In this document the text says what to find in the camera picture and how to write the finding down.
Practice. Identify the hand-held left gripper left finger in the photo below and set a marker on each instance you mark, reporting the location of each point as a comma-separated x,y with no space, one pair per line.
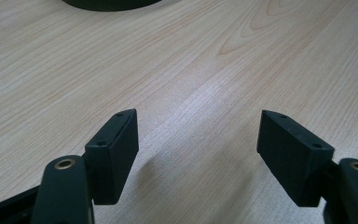
115,155

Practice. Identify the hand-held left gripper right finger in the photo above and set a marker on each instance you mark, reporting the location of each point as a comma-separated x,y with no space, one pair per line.
292,155

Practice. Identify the black round stand base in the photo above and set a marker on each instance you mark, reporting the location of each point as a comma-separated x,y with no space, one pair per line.
112,4

